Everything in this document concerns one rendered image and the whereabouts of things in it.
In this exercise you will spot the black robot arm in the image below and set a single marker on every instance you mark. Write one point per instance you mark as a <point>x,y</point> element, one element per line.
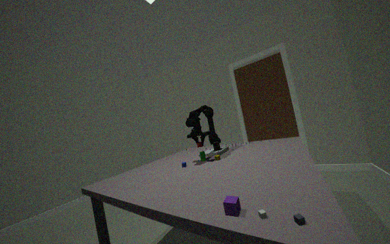
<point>194,120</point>

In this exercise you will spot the purple block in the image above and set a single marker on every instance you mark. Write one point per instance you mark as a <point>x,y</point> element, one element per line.
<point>232,206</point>

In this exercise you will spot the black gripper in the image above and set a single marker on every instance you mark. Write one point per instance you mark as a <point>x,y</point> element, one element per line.
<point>202,134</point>

